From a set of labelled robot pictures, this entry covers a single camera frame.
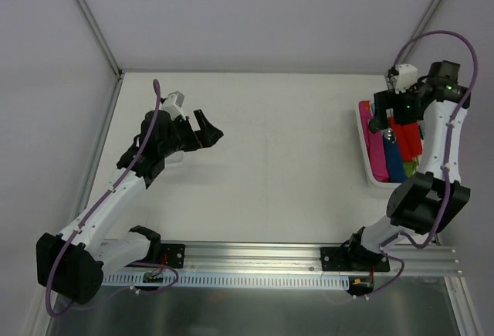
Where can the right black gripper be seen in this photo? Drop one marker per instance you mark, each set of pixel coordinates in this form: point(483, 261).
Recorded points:
point(391, 100)

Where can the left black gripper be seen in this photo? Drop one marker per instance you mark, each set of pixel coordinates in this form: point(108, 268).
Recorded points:
point(191, 133)

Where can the blue paper napkin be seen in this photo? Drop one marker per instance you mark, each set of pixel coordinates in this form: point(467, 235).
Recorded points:
point(395, 168)

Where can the silver spoon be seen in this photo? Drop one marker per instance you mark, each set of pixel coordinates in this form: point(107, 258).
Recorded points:
point(389, 135)

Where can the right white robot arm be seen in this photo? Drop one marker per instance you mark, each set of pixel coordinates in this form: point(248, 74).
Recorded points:
point(426, 202)

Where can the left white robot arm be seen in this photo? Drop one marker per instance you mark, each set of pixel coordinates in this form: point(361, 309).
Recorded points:
point(74, 262)

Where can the red rolled napkin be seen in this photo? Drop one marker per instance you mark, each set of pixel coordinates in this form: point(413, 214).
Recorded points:
point(409, 141)
point(393, 125)

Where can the pink rolled napkin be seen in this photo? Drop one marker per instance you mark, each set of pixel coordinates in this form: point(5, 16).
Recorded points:
point(374, 144)

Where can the green napkin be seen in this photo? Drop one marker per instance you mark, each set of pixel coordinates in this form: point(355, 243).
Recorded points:
point(410, 167)

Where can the small white utensil tray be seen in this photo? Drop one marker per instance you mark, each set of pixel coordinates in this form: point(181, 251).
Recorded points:
point(174, 159)

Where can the large white basket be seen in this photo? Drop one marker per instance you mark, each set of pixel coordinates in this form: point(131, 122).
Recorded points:
point(372, 182)

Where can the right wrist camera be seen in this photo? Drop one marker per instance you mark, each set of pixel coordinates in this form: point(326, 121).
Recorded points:
point(401, 77)

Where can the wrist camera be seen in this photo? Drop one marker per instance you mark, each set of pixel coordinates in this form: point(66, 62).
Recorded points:
point(401, 77)
point(172, 104)

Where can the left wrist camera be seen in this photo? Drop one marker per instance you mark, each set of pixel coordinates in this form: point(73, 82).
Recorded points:
point(172, 104)

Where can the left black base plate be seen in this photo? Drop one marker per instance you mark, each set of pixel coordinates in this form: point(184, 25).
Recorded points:
point(171, 254)

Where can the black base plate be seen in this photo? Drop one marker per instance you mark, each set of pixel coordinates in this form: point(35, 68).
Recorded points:
point(171, 254)
point(344, 259)

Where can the aluminium mounting rail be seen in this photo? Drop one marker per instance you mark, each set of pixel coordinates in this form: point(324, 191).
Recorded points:
point(304, 258)

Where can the right aluminium frame post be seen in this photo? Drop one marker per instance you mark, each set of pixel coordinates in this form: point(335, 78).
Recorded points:
point(420, 28)

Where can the aluminium frame post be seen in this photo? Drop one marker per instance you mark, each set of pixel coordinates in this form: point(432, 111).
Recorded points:
point(420, 28)
point(97, 34)

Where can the white slotted cable duct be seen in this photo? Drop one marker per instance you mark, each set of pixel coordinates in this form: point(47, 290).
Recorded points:
point(229, 280)

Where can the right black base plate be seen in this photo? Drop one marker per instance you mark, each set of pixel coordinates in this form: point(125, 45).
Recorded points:
point(344, 259)

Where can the left aluminium frame post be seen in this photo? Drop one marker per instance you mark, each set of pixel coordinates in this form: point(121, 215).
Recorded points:
point(97, 34)

